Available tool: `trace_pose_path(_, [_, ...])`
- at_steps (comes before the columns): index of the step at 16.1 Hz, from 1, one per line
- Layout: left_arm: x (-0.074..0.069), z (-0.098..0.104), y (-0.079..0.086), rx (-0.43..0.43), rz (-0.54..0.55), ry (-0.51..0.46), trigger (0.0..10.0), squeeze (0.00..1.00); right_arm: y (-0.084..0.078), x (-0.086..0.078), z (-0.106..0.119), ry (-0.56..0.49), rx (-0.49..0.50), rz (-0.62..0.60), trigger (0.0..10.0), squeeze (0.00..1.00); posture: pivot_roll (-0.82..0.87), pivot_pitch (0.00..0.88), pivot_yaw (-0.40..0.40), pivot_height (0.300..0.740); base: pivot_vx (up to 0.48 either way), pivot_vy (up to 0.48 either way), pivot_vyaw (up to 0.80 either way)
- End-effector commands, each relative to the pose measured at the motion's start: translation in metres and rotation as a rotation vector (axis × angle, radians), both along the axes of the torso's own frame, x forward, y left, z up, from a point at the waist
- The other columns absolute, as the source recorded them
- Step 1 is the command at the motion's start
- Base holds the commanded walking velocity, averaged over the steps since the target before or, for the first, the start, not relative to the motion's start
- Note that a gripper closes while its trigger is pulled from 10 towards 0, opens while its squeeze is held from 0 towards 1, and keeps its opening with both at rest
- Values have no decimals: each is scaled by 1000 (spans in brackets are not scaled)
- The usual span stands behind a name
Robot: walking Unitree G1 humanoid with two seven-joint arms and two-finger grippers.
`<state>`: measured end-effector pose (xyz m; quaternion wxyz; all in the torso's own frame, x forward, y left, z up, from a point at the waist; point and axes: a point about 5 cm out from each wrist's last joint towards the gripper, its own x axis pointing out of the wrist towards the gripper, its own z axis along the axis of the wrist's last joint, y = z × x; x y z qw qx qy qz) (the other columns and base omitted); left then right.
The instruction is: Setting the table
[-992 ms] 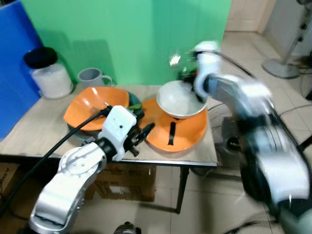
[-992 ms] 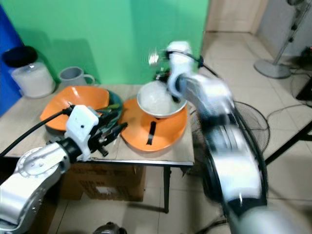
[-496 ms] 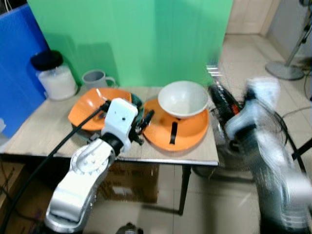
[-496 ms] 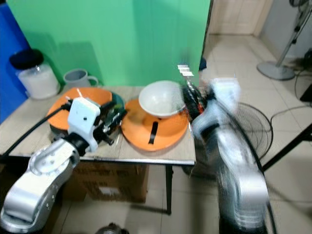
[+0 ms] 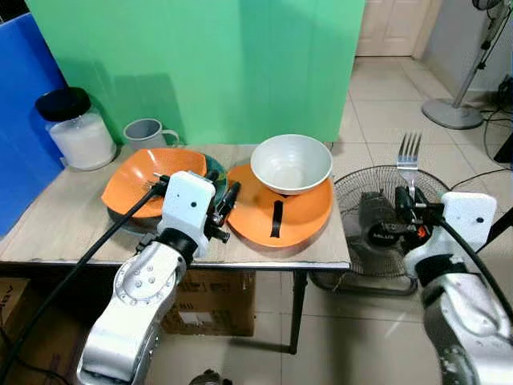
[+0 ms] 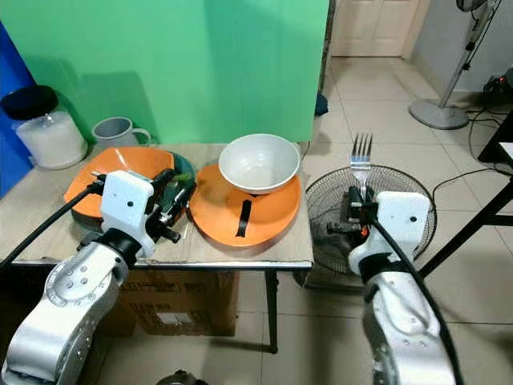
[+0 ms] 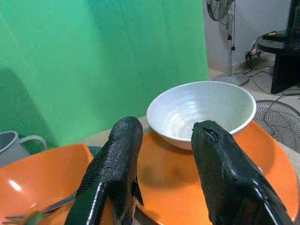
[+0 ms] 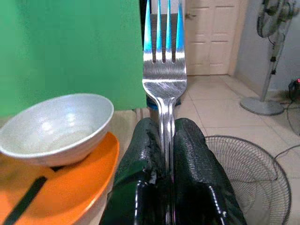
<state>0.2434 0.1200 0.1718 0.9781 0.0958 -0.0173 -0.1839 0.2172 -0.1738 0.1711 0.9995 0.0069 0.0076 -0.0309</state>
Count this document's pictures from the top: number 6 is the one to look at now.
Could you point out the white bowl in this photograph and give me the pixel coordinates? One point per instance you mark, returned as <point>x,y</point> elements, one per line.
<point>260,164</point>

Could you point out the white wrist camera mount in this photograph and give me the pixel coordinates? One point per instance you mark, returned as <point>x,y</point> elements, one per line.
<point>401,215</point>
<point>127,204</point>

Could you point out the cream panel door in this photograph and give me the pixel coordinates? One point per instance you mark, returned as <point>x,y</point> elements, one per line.
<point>373,28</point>

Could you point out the black metal table leg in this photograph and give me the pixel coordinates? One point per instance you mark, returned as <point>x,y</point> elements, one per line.
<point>272,313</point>

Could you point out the black device by wall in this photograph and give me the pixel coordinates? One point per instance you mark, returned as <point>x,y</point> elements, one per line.
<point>499,87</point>

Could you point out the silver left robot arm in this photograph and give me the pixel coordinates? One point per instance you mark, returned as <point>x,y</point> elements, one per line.
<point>60,309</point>

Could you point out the green backdrop board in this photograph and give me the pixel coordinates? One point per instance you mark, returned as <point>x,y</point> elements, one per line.
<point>168,64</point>

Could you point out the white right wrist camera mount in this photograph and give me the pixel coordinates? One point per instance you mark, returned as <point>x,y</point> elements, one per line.
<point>401,215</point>

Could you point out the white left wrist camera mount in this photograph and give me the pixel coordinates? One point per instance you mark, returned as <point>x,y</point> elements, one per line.
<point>127,204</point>

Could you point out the black strip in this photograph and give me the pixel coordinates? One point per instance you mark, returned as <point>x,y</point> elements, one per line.
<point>244,220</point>

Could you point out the grey mug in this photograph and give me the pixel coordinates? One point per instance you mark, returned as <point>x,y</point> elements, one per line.
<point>115,131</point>

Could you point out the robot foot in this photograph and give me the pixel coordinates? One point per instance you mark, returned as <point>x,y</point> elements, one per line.
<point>180,378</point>

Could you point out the black floor fan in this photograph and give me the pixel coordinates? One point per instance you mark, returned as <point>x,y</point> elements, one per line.
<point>329,204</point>

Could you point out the orange plate with black strip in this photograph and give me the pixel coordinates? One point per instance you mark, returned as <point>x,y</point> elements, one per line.
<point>276,218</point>

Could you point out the grey standing fan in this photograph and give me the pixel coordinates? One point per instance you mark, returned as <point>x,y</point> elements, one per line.
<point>439,114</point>

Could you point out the silver metal fork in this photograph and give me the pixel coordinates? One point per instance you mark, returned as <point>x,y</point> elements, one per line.
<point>361,160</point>

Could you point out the glass jar with black lid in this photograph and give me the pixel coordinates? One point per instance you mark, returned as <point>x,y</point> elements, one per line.
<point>52,138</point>

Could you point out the brown cardboard box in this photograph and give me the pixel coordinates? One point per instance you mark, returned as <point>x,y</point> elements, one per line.
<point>180,305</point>

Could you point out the blue board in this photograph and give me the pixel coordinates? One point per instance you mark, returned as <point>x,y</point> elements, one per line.
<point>8,128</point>

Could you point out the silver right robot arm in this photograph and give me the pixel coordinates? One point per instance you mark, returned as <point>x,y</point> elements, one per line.
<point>401,321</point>

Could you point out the black desk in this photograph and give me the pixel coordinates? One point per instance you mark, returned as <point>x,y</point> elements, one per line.
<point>477,216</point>

